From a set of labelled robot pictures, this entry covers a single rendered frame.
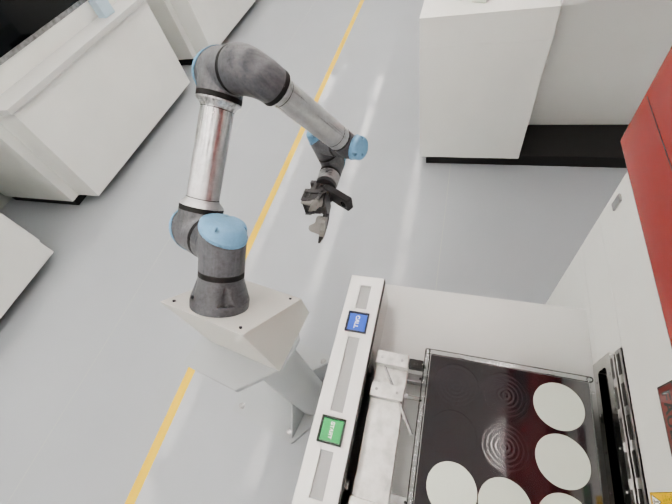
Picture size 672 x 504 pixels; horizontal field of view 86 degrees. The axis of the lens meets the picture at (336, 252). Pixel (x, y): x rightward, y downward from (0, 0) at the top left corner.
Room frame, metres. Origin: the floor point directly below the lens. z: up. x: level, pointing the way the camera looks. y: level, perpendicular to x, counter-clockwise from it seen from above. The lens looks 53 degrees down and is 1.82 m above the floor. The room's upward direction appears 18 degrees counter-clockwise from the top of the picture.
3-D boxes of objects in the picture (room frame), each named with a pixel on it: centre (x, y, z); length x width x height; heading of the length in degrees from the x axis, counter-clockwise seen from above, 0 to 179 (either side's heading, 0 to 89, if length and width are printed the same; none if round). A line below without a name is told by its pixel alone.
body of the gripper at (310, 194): (0.87, -0.01, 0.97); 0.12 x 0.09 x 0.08; 152
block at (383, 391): (0.23, -0.01, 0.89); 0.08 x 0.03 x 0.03; 60
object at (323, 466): (0.29, 0.07, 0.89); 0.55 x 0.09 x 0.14; 150
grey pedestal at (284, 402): (0.61, 0.42, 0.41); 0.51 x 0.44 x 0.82; 49
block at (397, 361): (0.30, -0.05, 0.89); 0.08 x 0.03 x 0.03; 60
